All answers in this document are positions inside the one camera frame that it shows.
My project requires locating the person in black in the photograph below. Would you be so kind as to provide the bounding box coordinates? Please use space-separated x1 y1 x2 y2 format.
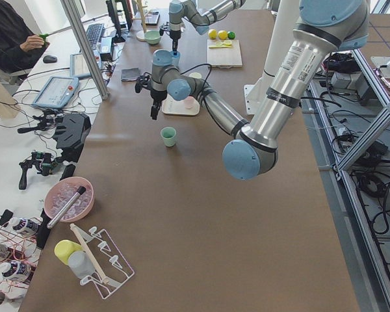
0 1 49 73

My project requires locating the blue cup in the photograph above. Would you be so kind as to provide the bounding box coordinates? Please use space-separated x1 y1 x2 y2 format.
170 51 181 67

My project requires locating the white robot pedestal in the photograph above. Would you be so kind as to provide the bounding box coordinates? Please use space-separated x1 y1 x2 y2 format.
243 0 300 115

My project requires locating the wooden cutting board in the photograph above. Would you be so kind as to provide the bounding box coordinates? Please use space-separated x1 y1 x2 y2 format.
207 39 242 68

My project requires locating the green bowl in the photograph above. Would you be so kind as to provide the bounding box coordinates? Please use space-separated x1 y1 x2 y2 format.
144 30 162 46

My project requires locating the green lime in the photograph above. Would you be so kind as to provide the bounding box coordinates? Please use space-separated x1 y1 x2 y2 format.
227 31 236 40

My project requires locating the wooden cup stand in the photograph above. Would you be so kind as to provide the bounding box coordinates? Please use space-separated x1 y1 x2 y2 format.
135 0 147 42

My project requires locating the blue teach pendant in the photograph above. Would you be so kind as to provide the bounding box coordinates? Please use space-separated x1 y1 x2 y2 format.
32 76 79 109

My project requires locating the cream yellow cup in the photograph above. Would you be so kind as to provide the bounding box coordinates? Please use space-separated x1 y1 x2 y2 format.
188 72 202 79

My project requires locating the pink bowl with ice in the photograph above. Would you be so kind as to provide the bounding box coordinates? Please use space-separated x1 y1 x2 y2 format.
44 176 96 223

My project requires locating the wooden stick on rack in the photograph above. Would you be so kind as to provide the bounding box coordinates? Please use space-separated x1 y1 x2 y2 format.
70 223 109 284

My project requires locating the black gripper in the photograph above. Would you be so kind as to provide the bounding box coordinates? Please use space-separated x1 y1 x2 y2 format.
135 73 166 120
159 22 184 53

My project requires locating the cream rabbit tray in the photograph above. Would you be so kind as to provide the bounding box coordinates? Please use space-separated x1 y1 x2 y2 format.
161 95 200 116

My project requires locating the yellow lemon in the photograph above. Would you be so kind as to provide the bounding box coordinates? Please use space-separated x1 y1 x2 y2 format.
217 30 228 40
208 29 217 40

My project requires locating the black keyboard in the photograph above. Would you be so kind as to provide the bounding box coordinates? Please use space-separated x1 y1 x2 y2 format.
86 23 105 50

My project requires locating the pink cup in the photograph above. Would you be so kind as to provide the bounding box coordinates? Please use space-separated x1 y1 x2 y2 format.
183 96 196 109

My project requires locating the grey folded cloth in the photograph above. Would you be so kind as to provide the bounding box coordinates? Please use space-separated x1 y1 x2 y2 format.
121 68 140 82

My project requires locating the yellow plastic knife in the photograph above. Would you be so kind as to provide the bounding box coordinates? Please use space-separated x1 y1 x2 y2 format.
208 44 233 49

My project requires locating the green cup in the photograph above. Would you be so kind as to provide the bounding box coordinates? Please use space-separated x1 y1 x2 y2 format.
160 127 177 148

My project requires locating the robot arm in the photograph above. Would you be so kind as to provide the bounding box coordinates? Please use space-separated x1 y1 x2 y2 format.
159 0 245 56
135 1 369 180

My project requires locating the black computer mouse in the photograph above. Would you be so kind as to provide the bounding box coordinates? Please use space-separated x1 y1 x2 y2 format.
43 55 58 64

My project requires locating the white wire rack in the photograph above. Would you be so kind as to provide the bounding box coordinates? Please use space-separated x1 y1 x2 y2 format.
80 226 135 300

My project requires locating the yellow cup on rack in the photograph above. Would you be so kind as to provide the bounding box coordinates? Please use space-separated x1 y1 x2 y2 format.
54 240 82 265

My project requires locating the metal muddler stick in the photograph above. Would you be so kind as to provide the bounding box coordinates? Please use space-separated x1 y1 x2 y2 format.
47 186 86 229

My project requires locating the grey cup on rack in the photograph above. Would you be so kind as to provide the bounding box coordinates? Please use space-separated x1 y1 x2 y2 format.
68 251 95 279

